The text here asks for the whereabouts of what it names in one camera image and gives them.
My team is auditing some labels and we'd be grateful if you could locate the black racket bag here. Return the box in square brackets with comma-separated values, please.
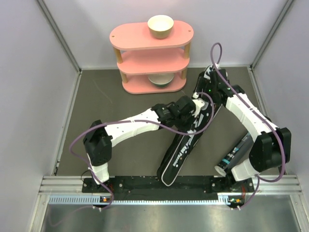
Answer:
[157, 95, 219, 187]

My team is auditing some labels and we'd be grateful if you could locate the black shuttlecock tube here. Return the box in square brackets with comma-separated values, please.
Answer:
[214, 133, 253, 176]

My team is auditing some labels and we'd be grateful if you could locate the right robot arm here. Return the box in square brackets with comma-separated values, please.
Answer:
[207, 69, 292, 191]

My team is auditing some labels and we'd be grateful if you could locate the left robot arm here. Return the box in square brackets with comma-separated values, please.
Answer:
[83, 96, 205, 192]

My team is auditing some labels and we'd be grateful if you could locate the green bowl on bottom shelf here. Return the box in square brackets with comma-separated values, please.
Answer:
[148, 73, 174, 88]

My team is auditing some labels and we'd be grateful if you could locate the pink three-tier shelf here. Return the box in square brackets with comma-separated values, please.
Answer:
[110, 20, 194, 94]

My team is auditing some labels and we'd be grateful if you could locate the cream bowl on top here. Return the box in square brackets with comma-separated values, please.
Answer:
[147, 15, 174, 39]

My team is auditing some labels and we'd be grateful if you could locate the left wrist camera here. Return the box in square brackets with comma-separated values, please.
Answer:
[192, 98, 209, 118]

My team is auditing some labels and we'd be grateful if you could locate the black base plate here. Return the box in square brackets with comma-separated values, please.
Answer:
[82, 175, 254, 201]

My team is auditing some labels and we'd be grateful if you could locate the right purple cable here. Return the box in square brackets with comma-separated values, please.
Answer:
[210, 43, 288, 208]

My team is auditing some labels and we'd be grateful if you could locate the purple cable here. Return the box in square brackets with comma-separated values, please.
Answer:
[210, 43, 288, 208]
[69, 91, 215, 211]

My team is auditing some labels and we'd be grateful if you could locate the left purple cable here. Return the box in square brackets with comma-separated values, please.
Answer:
[69, 91, 215, 211]

